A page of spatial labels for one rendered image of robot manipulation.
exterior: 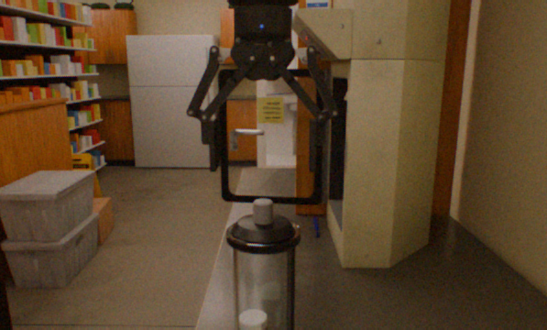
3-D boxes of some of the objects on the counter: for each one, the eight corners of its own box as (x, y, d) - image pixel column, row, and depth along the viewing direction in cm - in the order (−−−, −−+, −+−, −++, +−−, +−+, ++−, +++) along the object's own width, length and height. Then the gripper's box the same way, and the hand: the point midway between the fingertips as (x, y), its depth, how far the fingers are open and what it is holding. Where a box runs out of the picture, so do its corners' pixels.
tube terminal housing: (407, 219, 130) (429, -56, 111) (449, 268, 98) (490, -104, 80) (325, 219, 130) (334, -56, 112) (342, 269, 99) (357, -104, 80)
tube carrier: (297, 336, 72) (299, 217, 67) (300, 381, 61) (302, 245, 56) (233, 335, 72) (230, 216, 67) (225, 380, 62) (221, 245, 56)
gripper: (355, 10, 58) (348, 164, 63) (172, 10, 58) (180, 163, 63) (366, 3, 50) (357, 177, 56) (158, 3, 51) (167, 175, 56)
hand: (262, 161), depth 59 cm, fingers open, 13 cm apart
